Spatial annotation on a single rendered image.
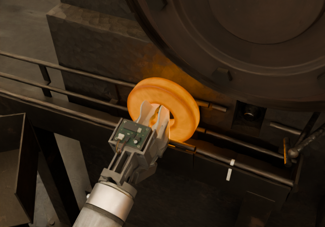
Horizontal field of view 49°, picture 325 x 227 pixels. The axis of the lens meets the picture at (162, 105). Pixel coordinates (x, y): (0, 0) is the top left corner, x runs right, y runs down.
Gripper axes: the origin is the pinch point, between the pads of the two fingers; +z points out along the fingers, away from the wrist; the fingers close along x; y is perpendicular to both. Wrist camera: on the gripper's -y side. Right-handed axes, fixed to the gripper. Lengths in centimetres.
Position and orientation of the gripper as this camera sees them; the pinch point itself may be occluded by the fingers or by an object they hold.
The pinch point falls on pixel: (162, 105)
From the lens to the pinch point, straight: 73.4
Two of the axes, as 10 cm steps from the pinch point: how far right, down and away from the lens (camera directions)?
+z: 4.0, -8.1, 4.4
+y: -1.2, -5.2, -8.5
